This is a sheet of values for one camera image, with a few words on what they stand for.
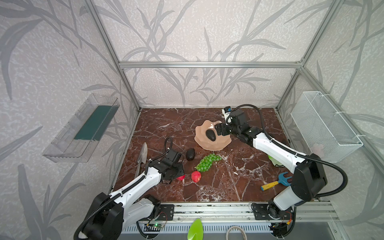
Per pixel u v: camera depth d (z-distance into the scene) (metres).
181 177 0.81
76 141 0.63
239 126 0.64
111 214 0.39
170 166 0.65
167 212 0.73
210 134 0.99
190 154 0.90
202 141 1.00
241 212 0.75
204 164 0.85
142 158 0.90
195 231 0.69
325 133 0.64
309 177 0.43
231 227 0.70
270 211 0.66
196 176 0.81
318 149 0.72
